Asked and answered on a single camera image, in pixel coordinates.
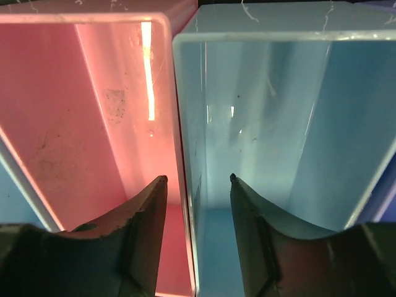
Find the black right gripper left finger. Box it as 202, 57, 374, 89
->
1, 176, 168, 296

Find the light blue bin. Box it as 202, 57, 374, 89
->
173, 1, 395, 296
1, 131, 62, 232

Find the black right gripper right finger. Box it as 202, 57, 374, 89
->
230, 175, 395, 296

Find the light blue bin right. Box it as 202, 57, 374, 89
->
173, 1, 395, 296

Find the light blue bin left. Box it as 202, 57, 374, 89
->
1, 131, 62, 232

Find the pink plastic bin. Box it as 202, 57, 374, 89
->
1, 1, 196, 296

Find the purple plastic bin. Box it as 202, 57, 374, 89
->
372, 155, 395, 222

